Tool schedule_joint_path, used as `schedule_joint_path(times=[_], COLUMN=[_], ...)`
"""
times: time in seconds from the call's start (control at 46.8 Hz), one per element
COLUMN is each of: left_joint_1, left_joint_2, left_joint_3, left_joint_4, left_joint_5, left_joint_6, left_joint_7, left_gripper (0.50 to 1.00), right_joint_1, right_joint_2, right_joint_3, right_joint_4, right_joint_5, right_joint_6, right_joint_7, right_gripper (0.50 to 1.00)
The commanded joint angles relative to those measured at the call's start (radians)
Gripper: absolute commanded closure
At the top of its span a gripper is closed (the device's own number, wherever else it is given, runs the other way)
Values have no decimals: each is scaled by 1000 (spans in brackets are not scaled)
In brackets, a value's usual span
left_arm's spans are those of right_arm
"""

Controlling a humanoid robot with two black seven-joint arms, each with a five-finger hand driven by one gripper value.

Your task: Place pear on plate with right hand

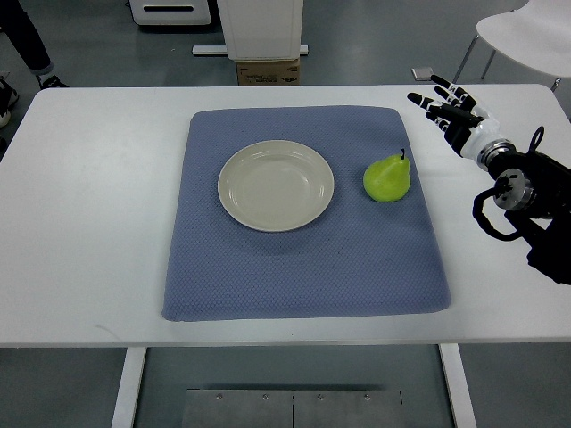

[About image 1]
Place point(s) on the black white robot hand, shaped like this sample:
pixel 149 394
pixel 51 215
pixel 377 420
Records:
pixel 467 126

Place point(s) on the black white sneaker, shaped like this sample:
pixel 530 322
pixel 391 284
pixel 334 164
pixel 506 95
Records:
pixel 51 81

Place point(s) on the person leg dark trousers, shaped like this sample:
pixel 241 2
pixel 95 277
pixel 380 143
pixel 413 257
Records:
pixel 24 37

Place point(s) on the white appliance with slot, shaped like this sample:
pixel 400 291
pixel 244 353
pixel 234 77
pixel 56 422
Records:
pixel 170 12

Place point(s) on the green pear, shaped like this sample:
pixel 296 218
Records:
pixel 388 180

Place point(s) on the white right table leg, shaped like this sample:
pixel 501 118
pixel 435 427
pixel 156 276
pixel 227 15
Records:
pixel 457 386

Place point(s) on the cream ceramic plate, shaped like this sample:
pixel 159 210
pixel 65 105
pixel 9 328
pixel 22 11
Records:
pixel 275 185

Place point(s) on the brown cardboard box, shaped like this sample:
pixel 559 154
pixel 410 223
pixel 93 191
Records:
pixel 269 73

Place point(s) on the white cabinet pedestal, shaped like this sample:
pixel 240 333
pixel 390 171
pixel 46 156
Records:
pixel 260 30

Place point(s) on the white left table leg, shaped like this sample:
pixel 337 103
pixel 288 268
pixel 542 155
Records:
pixel 130 382

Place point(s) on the white table leg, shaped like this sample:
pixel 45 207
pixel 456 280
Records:
pixel 130 382
pixel 457 386

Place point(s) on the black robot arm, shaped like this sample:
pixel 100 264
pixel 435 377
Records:
pixel 534 192

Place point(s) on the white chair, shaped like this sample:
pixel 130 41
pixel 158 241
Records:
pixel 537 36

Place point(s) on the grey floor plate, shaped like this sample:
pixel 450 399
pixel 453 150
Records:
pixel 422 74

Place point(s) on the blue quilted mat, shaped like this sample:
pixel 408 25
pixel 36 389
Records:
pixel 359 258

